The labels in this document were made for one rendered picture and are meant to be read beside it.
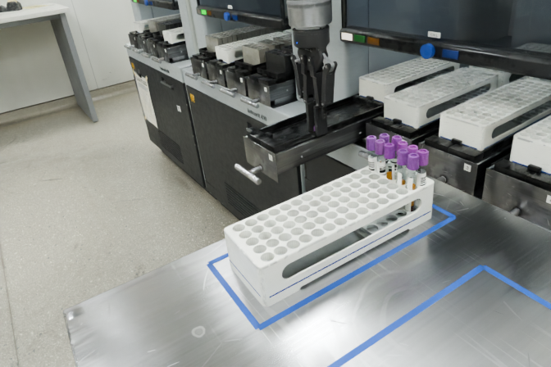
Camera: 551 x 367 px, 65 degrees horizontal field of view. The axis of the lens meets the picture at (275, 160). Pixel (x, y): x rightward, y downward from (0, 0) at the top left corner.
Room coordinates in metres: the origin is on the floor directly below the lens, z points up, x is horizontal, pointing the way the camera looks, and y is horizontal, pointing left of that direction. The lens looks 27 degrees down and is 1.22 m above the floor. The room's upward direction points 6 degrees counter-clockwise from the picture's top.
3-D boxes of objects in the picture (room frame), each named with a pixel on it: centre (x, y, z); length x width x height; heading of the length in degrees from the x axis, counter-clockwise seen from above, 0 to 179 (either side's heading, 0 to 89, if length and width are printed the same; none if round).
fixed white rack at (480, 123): (0.84, -0.49, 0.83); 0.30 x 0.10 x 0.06; 121
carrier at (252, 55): (1.52, 0.04, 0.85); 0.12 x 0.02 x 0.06; 32
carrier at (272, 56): (1.39, -0.04, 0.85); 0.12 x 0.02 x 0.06; 31
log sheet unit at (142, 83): (2.50, 0.74, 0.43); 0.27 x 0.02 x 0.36; 31
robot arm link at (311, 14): (0.91, -0.10, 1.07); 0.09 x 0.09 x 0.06
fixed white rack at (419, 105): (0.97, -0.41, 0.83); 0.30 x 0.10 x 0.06; 121
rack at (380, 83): (1.14, -0.39, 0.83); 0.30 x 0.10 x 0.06; 121
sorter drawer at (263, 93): (1.52, -0.24, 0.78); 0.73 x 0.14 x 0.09; 121
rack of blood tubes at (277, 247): (0.50, -0.07, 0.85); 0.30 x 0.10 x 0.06; 119
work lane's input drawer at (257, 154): (1.04, -0.24, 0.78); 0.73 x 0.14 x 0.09; 121
